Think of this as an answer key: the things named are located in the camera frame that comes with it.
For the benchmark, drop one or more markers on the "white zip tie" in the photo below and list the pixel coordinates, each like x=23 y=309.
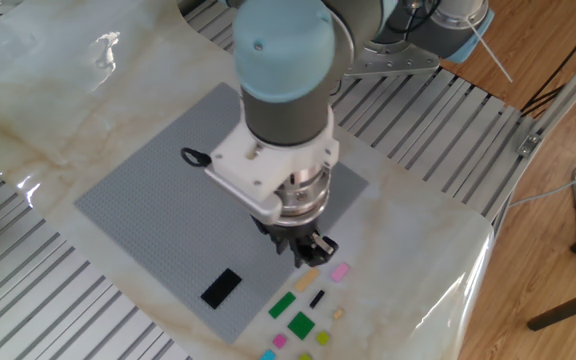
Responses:
x=490 y=52

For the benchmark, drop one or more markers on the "grey Lego baseplate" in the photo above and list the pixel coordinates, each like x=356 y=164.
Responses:
x=158 y=215

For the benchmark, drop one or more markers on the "cyan Lego brick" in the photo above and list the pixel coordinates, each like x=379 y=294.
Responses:
x=268 y=355

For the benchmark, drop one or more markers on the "small dark Lego brick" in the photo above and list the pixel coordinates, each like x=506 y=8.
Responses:
x=317 y=298

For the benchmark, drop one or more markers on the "square green Lego plate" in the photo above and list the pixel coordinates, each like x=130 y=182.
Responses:
x=301 y=325

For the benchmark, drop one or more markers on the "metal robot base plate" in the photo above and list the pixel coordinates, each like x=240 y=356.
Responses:
x=393 y=62

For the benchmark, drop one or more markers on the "long green Lego brick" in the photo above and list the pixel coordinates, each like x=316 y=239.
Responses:
x=282 y=305

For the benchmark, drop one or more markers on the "large black Lego plate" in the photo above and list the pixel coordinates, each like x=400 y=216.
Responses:
x=221 y=289

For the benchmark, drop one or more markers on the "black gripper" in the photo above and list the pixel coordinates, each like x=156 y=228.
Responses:
x=288 y=236

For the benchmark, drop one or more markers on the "tiny tan Lego brick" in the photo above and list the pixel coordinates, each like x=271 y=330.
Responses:
x=338 y=314

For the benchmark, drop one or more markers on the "small magenta Lego brick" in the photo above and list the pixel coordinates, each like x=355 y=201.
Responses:
x=279 y=341

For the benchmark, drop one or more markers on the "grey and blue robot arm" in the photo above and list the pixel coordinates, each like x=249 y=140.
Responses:
x=288 y=120

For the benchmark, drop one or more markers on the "small lime Lego brick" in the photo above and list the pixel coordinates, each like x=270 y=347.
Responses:
x=305 y=357
x=323 y=338

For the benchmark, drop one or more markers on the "marble pattern table cover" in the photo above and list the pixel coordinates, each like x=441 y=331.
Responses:
x=43 y=100

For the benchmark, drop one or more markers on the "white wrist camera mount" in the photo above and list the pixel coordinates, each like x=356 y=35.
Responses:
x=268 y=170

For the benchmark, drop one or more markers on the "long tan Lego brick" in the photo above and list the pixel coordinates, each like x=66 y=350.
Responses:
x=307 y=280

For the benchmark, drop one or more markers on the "light pink Lego brick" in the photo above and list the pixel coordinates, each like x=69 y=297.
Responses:
x=340 y=272

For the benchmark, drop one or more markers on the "aluminium frame profile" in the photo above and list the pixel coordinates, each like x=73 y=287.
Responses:
x=573 y=85

